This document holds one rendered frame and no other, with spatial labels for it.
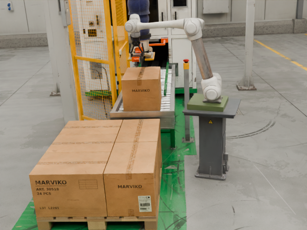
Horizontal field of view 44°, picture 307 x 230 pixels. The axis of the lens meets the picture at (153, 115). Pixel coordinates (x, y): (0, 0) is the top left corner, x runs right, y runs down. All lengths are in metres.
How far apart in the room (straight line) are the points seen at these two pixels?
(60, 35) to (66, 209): 2.30
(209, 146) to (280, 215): 0.94
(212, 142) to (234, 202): 0.64
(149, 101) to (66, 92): 1.27
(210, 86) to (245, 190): 1.08
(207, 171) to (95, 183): 1.36
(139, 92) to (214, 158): 1.06
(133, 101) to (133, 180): 1.34
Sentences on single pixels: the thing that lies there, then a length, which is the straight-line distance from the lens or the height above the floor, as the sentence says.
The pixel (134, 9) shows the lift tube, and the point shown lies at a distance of 4.18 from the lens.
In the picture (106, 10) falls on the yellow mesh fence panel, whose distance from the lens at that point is 4.69.
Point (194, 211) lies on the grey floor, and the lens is 3.50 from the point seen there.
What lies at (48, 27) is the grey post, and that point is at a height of 1.23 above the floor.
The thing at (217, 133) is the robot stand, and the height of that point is 0.49.
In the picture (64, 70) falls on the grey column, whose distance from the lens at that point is 4.89.
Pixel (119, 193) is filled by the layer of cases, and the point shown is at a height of 0.37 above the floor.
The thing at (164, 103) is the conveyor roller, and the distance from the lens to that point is 4.57.
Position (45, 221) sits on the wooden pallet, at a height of 0.11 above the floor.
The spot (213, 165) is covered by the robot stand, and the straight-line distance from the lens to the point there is 3.96.
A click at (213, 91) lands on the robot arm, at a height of 0.98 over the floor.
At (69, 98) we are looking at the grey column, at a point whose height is 0.57.
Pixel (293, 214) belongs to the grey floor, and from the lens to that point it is 3.59.
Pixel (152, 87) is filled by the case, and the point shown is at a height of 0.86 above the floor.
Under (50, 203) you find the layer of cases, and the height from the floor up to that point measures 0.27.
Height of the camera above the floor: 1.98
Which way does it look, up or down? 20 degrees down
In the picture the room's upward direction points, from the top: 3 degrees counter-clockwise
